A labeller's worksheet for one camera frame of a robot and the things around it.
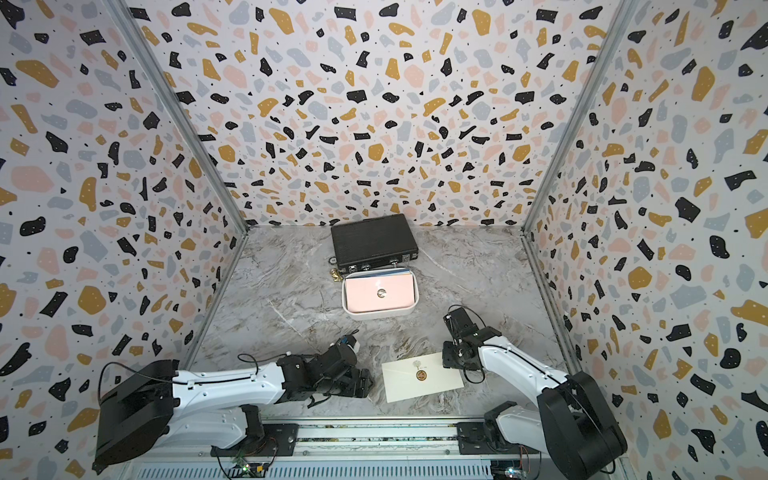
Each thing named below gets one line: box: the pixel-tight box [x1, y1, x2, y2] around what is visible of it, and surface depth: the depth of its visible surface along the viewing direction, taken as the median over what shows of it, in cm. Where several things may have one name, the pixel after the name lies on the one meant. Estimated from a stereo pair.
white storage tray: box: [342, 268, 420, 321], surface depth 99 cm
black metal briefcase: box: [330, 213, 419, 273], surface depth 111 cm
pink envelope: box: [346, 274, 415, 313], surface depth 99 cm
